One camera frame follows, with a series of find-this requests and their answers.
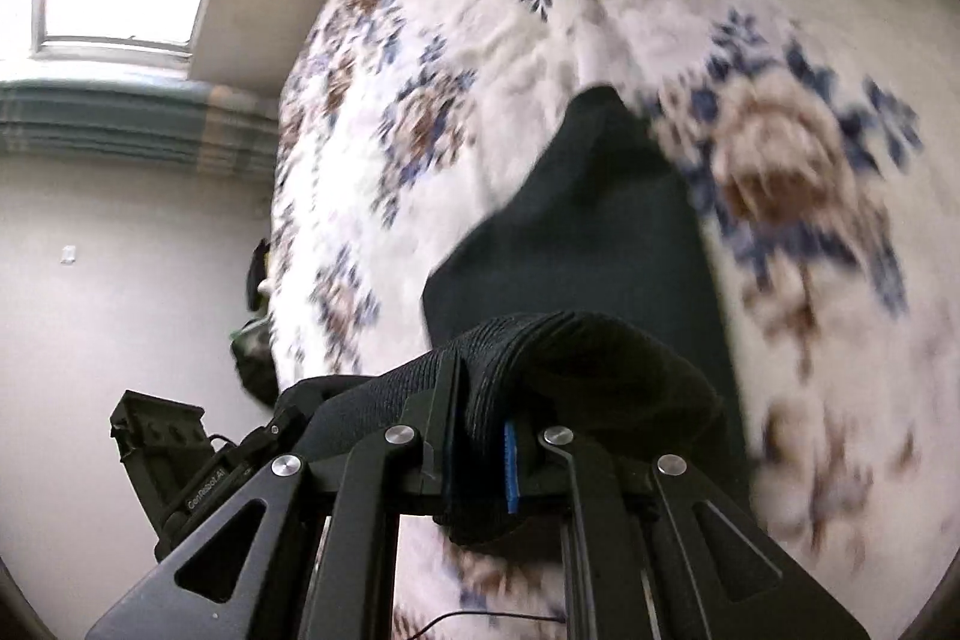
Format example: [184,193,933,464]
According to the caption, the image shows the black bag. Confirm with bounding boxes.
[231,317,283,407]

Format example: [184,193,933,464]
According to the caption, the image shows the floral checkered quilt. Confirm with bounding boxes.
[266,0,946,640]

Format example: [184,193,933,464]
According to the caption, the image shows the dark striped sweater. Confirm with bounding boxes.
[274,85,755,547]

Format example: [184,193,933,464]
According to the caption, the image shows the black cable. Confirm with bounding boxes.
[401,611,563,640]

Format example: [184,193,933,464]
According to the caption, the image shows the grey-blue striped curtain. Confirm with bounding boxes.
[0,80,282,180]

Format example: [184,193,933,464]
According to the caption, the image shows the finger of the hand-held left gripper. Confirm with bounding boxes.
[262,406,312,461]

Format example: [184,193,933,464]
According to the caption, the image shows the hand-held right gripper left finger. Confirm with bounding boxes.
[86,351,460,640]

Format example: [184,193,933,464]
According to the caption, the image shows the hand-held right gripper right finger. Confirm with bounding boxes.
[502,415,872,640]

